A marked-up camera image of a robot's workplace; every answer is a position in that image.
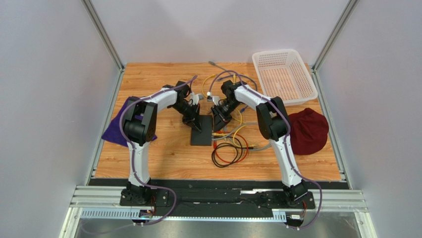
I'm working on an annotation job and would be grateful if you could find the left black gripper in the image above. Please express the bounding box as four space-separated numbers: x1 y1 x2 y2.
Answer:
171 101 202 132

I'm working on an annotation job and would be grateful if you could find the black network switch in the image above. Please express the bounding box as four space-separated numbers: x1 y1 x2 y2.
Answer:
190 115 213 146

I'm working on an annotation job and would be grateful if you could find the black ethernet cable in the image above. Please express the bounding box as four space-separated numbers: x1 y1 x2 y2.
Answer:
211 133 255 168

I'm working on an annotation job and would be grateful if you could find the grey ethernet cable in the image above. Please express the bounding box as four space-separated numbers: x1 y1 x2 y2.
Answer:
208 60 274 152

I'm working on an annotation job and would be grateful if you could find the red ethernet cable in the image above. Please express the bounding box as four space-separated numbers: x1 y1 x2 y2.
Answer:
213 131 250 164

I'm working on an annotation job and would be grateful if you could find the blue ethernet cable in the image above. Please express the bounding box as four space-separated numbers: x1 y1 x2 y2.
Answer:
215 74 259 115

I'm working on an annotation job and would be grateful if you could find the white plastic basket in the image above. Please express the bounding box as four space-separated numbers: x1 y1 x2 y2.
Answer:
252 49 318 106

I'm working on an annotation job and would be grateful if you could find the purple cloth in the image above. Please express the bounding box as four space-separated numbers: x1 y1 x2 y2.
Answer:
102 97 158 147

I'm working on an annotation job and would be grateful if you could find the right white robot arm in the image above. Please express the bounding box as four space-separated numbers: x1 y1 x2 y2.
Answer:
211 80 308 201

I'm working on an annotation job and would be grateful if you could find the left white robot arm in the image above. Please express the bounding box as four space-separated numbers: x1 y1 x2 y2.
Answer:
119 81 204 203

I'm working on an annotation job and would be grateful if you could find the dark red cap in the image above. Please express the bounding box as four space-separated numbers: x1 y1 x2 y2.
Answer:
289 108 329 155

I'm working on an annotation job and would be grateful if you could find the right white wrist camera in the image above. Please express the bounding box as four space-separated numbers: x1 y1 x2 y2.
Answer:
207 91 220 106

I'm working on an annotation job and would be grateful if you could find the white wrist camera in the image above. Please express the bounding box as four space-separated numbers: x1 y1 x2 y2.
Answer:
207 91 220 106
188 93 204 105

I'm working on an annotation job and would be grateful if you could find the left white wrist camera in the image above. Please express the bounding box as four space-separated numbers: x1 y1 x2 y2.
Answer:
188 93 204 105

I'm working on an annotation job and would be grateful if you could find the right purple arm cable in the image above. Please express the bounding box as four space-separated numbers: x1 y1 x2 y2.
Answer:
209 70 323 230

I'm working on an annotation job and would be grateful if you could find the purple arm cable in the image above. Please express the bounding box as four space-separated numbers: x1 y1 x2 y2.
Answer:
118 75 199 227
209 70 323 230

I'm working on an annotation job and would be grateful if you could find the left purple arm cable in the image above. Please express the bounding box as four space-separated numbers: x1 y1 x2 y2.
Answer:
118 75 199 227

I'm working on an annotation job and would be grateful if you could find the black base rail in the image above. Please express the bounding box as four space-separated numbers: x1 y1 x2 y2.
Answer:
89 178 350 219

